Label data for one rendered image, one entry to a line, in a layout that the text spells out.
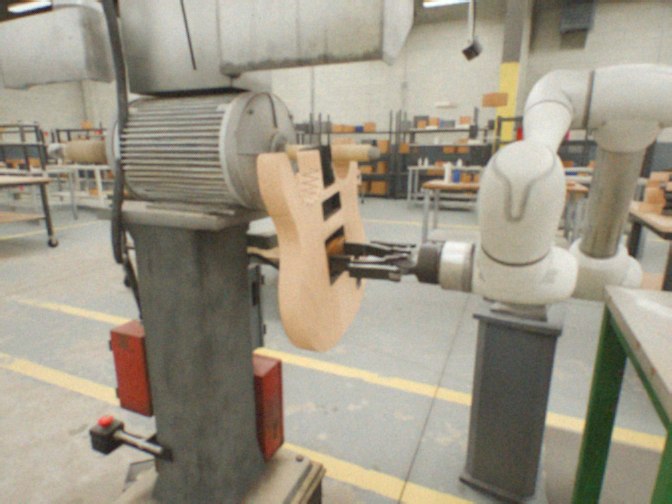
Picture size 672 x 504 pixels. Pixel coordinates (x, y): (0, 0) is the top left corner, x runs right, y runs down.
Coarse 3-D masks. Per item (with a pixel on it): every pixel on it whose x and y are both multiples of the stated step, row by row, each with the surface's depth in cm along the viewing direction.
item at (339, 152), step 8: (288, 152) 87; (296, 152) 86; (336, 152) 82; (344, 152) 82; (352, 152) 81; (360, 152) 80; (336, 160) 84; (344, 160) 83; (352, 160) 82; (360, 160) 82; (368, 160) 81
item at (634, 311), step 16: (608, 288) 100; (624, 288) 100; (640, 288) 100; (608, 304) 95; (624, 304) 90; (640, 304) 90; (656, 304) 90; (624, 320) 82; (640, 320) 81; (656, 320) 81; (624, 336) 80; (640, 336) 74; (656, 336) 74; (640, 352) 70; (656, 352) 69; (640, 368) 74; (656, 368) 64; (656, 384) 62; (656, 400) 65
